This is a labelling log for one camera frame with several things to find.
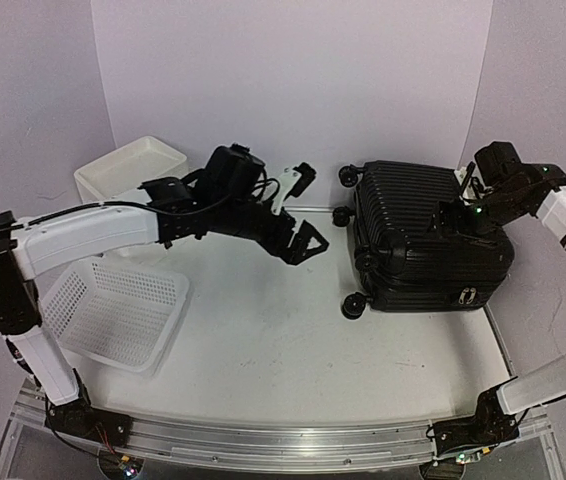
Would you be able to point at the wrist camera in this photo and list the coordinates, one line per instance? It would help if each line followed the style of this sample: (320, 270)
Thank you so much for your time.
(291, 183)
(470, 182)

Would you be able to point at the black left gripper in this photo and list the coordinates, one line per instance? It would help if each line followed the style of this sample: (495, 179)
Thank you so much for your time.
(295, 255)

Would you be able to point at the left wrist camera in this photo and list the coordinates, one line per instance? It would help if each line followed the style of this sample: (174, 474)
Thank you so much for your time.
(291, 183)

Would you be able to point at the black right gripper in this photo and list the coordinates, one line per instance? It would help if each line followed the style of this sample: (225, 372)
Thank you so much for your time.
(460, 227)

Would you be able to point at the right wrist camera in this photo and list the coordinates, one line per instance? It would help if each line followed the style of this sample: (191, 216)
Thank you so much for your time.
(470, 182)

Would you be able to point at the white drawer storage box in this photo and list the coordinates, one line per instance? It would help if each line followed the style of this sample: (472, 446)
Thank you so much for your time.
(127, 167)

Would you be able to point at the white perforated plastic basket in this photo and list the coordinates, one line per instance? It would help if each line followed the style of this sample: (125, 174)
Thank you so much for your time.
(116, 313)

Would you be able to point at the black ribbed hard suitcase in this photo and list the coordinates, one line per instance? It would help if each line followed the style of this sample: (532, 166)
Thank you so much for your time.
(417, 247)

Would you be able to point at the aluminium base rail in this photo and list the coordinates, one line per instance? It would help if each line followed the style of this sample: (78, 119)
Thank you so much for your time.
(318, 449)

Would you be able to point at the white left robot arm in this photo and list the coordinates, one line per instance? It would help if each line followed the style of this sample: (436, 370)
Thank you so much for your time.
(158, 211)

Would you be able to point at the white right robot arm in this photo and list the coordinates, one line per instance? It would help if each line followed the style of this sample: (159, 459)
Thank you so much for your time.
(547, 383)

